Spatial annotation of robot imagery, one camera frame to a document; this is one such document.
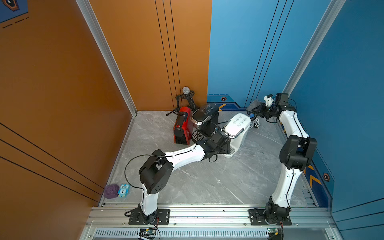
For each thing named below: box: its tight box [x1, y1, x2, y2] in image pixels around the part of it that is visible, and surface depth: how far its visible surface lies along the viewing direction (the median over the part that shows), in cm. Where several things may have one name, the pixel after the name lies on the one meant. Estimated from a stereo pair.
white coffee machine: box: [222, 113, 252, 158], surface depth 85 cm
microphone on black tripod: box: [165, 86, 199, 116], surface depth 104 cm
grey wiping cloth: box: [246, 99, 262, 112], surface depth 95 cm
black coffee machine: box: [190, 104, 219, 142], surface depth 91 cm
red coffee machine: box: [173, 106, 194, 146], surface depth 93 cm
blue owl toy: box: [117, 183, 131, 198], surface depth 82 cm
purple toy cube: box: [103, 183, 120, 199], surface depth 79 cm
